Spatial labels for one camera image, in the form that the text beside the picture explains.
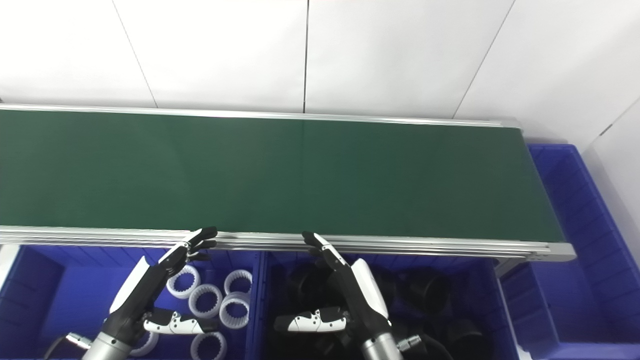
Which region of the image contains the white toothed plastic ring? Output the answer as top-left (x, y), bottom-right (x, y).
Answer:
top-left (128, 330), bottom-right (160, 357)
top-left (188, 283), bottom-right (223, 320)
top-left (167, 265), bottom-right (201, 300)
top-left (219, 292), bottom-right (251, 330)
top-left (190, 331), bottom-right (228, 360)
top-left (223, 269), bottom-right (254, 296)

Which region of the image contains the black toothed plastic ring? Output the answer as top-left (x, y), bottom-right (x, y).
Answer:
top-left (407, 270), bottom-right (454, 315)
top-left (445, 320), bottom-right (487, 357)
top-left (286, 264), bottom-right (332, 307)

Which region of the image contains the blue bin with black parts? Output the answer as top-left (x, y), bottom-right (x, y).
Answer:
top-left (252, 250), bottom-right (522, 360)

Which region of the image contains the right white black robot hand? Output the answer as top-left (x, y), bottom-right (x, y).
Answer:
top-left (273, 230), bottom-right (394, 344)

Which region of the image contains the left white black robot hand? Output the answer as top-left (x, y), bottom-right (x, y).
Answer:
top-left (102, 226), bottom-right (219, 346)

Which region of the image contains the large empty blue bin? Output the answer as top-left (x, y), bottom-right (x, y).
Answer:
top-left (500, 144), bottom-right (640, 360)

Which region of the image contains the blue bin with white rings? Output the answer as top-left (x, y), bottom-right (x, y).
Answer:
top-left (0, 244), bottom-right (264, 360)

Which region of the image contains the green conveyor belt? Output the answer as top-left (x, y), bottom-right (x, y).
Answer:
top-left (0, 109), bottom-right (566, 243)
top-left (0, 103), bottom-right (577, 276)

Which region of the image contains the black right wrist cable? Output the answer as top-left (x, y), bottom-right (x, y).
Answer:
top-left (397, 335), bottom-right (455, 360)

